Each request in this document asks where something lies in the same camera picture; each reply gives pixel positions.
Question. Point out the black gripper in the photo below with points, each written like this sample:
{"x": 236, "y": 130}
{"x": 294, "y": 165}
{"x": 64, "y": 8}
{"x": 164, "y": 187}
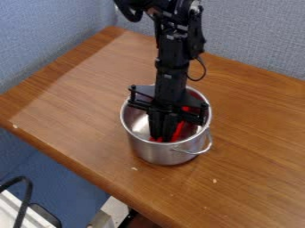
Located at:
{"x": 165, "y": 91}

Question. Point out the red plastic block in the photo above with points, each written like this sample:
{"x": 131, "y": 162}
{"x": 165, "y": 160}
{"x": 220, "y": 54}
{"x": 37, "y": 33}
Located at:
{"x": 177, "y": 130}

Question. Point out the metal pot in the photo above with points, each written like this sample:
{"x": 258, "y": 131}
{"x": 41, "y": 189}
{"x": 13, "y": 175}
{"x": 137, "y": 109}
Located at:
{"x": 165, "y": 153}

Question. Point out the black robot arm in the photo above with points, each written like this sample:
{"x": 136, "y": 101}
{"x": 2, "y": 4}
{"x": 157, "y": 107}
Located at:
{"x": 177, "y": 30}

